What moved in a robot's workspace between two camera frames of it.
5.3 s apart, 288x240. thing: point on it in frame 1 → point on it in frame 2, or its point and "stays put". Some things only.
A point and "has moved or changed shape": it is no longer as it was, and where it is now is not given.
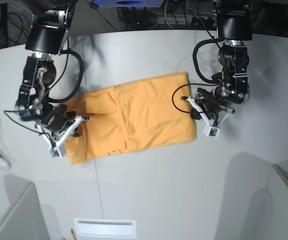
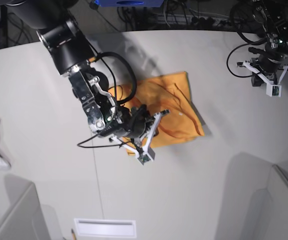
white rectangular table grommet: (109, 228) stays put
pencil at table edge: (73, 235) stays put
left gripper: (56, 117) → (137, 119)
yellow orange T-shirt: (147, 113) has moved or changed shape
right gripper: (209, 104) → (268, 63)
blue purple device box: (129, 3) stays put
